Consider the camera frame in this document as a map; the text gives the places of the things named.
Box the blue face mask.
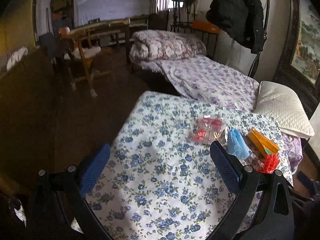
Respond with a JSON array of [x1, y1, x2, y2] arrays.
[[227, 128, 250, 161]]

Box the red snack wrapper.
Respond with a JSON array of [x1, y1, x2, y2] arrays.
[[189, 115, 229, 146]]

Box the red crumpled wrapper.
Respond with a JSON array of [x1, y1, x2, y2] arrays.
[[258, 154, 280, 174]]

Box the blue floral quilt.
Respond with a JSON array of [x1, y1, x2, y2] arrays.
[[85, 91, 292, 239]]

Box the purple floral folded blanket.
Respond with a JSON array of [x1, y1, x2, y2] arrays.
[[281, 133, 303, 174]]

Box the white quilted pillow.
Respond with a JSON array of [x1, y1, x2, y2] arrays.
[[254, 81, 315, 139]]

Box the purple floral bed sheet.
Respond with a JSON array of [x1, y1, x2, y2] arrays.
[[139, 55, 259, 112]]

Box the wooden chair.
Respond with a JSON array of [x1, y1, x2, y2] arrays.
[[59, 27, 112, 98]]

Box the framed landscape painting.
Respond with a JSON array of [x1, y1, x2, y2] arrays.
[[273, 0, 320, 98]]

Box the pink floral rolled comforter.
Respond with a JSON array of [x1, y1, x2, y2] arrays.
[[129, 30, 207, 64]]

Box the black hanging jacket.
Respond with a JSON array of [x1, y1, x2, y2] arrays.
[[206, 0, 264, 54]]

